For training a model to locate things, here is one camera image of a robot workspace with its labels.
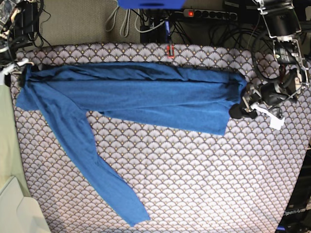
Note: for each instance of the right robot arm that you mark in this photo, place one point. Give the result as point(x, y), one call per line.
point(10, 10)

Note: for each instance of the blue long-sleeve T-shirt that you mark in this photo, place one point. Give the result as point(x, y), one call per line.
point(192, 99)

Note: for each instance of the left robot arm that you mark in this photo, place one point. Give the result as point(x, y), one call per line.
point(282, 26)

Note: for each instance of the fan-patterned tablecloth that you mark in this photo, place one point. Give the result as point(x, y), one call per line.
point(189, 182)

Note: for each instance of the white plastic bin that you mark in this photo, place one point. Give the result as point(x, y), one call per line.
point(18, 213)

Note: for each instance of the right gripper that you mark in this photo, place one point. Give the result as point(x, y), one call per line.
point(8, 70)

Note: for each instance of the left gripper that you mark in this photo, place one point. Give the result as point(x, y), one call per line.
point(264, 99)

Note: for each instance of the black power strip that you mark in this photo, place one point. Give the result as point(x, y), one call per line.
point(209, 14)

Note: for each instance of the red clamp on table edge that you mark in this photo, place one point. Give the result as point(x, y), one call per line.
point(170, 51)

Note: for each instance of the black OpenArm base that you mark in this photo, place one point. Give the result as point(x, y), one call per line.
point(297, 216)

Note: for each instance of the black power adapter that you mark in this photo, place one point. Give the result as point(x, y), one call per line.
point(27, 22)

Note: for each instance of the blue box at top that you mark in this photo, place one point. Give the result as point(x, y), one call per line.
point(151, 4)

